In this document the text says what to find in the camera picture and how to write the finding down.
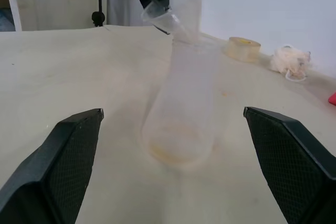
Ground clear adhesive tape roll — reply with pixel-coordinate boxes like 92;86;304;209
223;36;262;63

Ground small clear plastic cup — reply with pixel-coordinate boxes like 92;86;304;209
141;1;187;37

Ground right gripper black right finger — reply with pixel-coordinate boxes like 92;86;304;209
243;106;336;224

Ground thin black cable with plug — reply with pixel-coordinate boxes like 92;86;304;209
91;0;106;28

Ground translucent plastic funnel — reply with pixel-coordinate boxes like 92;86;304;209
170;0;207;46

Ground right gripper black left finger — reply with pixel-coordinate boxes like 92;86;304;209
0;108;104;224

